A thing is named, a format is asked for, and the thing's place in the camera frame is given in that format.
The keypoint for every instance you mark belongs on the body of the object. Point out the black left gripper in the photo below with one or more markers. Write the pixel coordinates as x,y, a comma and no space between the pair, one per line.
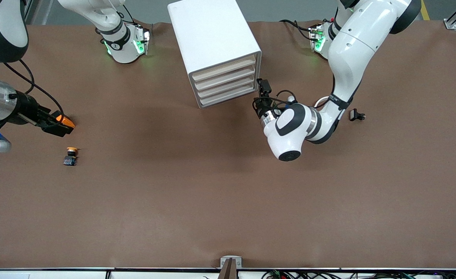
262,105

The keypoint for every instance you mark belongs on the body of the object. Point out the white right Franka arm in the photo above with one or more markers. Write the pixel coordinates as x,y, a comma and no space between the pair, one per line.
123,48

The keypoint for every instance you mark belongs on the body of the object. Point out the yellow mushroom push button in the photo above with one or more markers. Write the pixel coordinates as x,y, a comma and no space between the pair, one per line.
70,157

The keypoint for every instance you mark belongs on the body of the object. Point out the orange and black button box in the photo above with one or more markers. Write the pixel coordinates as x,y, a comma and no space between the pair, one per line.
64,121

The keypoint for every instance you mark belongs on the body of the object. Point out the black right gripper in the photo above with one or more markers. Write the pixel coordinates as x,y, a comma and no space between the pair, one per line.
27,109

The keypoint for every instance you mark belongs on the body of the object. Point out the brown post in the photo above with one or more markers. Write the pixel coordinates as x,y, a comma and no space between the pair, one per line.
228,271

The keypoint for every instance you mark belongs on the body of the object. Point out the brown table mat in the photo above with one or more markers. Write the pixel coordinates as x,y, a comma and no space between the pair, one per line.
212,193

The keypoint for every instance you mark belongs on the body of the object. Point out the small black plastic part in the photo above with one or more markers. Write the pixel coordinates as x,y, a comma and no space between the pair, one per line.
355,115

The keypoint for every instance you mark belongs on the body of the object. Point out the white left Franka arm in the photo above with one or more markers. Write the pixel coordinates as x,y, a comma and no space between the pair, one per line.
352,50

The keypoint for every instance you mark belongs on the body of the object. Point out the grey metal edge bracket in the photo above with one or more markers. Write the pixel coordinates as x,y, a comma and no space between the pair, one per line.
223,261

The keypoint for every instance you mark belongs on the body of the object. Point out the white cabinet drawer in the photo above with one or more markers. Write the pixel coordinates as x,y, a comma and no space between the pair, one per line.
226,87
226,78
226,96
226,68

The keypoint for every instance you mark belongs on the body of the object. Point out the white drawer cabinet housing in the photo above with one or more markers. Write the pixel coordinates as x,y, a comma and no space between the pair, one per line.
208,35

